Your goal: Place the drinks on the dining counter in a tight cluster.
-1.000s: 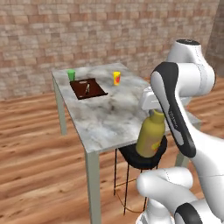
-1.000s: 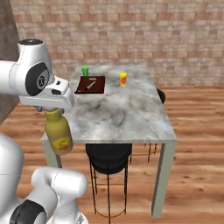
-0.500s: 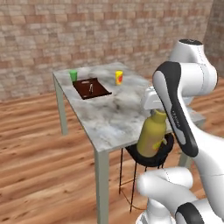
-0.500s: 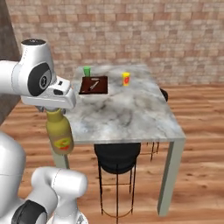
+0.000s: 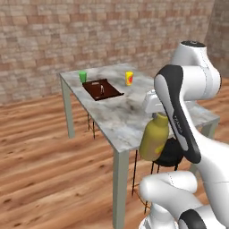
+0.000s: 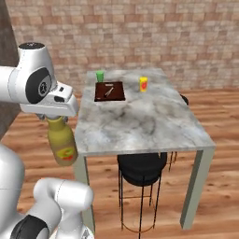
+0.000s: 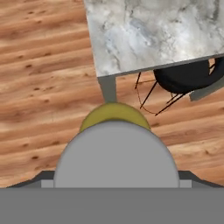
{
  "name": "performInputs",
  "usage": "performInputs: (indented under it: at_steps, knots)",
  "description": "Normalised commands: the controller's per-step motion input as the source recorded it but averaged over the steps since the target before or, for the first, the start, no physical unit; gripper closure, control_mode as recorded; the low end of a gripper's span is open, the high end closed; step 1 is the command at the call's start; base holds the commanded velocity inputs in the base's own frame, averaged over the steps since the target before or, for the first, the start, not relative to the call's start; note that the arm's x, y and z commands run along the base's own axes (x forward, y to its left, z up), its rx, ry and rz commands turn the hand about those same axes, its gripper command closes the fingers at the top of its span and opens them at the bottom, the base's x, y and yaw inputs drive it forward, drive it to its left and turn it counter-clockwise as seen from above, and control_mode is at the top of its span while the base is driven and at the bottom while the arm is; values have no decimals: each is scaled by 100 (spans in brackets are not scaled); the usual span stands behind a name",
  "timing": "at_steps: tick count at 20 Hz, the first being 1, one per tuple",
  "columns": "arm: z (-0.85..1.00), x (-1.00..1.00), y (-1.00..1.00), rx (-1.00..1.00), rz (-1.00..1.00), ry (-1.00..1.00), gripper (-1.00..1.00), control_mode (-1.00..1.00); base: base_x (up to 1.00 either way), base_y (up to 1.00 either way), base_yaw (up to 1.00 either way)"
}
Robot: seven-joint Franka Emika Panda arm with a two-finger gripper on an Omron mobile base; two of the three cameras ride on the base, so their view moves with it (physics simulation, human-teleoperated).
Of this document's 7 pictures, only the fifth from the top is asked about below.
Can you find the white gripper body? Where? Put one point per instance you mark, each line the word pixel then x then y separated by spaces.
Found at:
pixel 151 104

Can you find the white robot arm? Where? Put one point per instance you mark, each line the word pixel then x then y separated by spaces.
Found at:
pixel 208 80

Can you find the marble top dining table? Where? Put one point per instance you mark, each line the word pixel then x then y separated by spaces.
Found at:
pixel 119 116

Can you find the olive yellow bottle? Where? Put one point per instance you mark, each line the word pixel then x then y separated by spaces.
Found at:
pixel 152 140

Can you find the dark brown tray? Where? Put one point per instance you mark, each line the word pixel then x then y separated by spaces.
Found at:
pixel 104 91

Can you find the black round stool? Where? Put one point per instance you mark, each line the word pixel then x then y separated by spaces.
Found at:
pixel 171 153

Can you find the green cup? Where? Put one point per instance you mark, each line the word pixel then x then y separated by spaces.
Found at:
pixel 83 77

